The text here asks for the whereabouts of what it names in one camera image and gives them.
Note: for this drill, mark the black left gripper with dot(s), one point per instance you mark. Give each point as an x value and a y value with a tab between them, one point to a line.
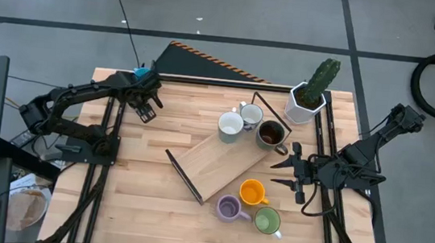
142	89

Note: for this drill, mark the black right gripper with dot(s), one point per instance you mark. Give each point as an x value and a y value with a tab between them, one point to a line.
304	171

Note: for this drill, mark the orange ceramic mug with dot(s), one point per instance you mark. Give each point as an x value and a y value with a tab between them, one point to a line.
251	191

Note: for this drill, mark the light green ceramic mug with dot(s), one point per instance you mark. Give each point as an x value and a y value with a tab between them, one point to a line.
267	220

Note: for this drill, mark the purple ceramic mug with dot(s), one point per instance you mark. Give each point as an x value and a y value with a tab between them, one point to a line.
228	208

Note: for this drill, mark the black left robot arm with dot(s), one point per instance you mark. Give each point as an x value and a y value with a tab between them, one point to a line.
83	91

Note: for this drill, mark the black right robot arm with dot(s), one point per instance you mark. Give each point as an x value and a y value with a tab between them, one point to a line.
364	153

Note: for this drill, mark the dark green ceramic mug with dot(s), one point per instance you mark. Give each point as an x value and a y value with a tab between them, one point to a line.
270	135

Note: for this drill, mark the black ramp with striped edge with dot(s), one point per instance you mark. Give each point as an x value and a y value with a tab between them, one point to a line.
183	63

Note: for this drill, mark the white hexagonal plant pot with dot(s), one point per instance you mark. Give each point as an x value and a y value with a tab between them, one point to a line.
297	111

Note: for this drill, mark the white patterned ceramic mug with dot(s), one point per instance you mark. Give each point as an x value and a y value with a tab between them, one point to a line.
251	116

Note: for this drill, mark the white grey ceramic mug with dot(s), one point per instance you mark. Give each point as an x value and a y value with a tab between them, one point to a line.
229	129

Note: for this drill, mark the green cactus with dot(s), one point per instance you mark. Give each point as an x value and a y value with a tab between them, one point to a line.
322	78

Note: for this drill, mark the black power adapter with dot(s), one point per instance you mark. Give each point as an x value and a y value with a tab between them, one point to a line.
23	138

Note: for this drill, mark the white plate with brown paper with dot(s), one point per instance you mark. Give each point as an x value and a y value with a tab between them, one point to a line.
26	208

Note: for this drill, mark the black aluminium rig frame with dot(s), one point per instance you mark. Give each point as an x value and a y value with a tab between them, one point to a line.
221	82

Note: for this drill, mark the wooden shelf with black frame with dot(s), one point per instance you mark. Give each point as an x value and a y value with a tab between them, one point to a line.
213	165

